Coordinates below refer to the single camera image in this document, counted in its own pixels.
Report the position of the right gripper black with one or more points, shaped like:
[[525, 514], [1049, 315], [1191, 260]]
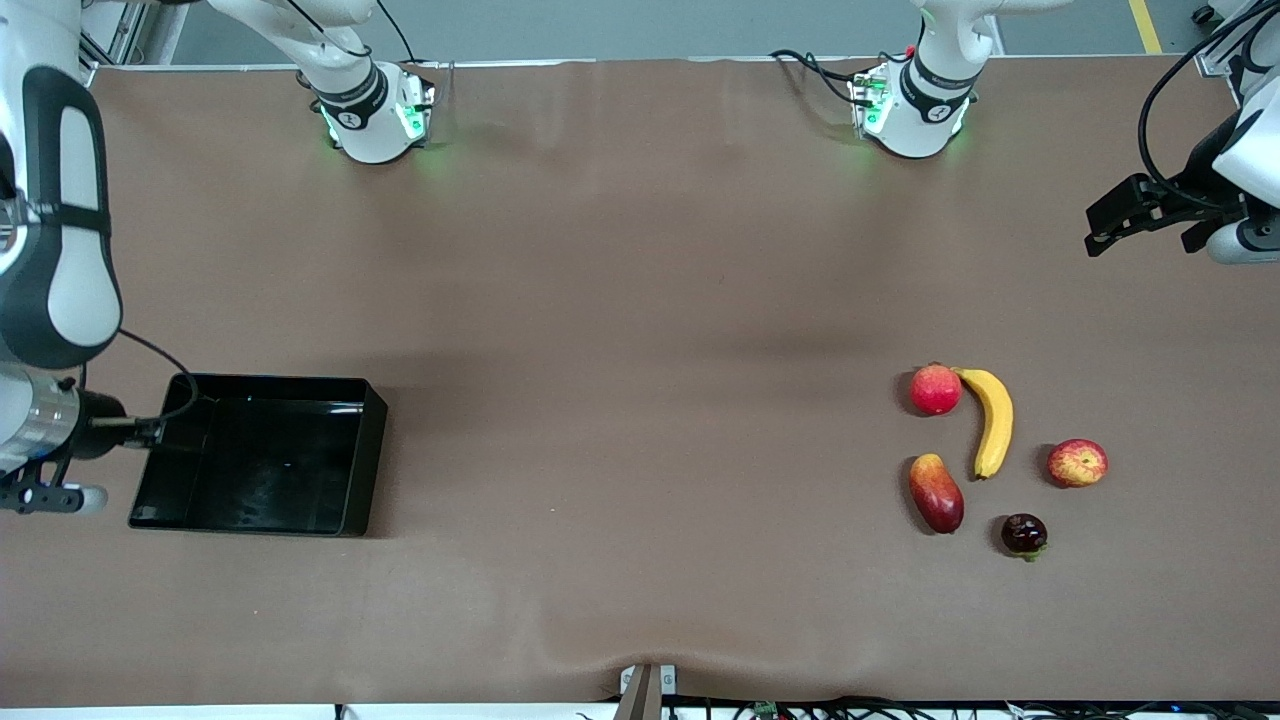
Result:
[[98, 424]]

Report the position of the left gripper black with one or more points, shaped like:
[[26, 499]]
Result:
[[1196, 188]]

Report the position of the black rectangular plastic box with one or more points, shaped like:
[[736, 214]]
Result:
[[260, 460]]

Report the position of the yellow banana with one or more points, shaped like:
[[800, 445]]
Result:
[[995, 420]]

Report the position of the red and yellow apple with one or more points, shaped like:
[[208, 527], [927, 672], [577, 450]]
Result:
[[1077, 463]]

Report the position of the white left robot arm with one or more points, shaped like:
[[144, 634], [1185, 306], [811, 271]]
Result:
[[915, 125]]

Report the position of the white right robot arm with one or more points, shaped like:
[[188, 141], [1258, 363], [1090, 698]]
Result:
[[60, 250]]

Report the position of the dark purple mangosteen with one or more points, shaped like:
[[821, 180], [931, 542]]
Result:
[[1024, 533]]

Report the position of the red and yellow mango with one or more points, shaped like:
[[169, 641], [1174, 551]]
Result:
[[937, 495]]

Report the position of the brown table cover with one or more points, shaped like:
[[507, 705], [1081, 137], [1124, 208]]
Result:
[[600, 400]]

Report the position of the aluminium frame profile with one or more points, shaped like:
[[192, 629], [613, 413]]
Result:
[[125, 35], [1225, 45]]

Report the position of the grey table clamp bracket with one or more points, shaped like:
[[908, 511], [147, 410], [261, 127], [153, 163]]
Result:
[[645, 690]]

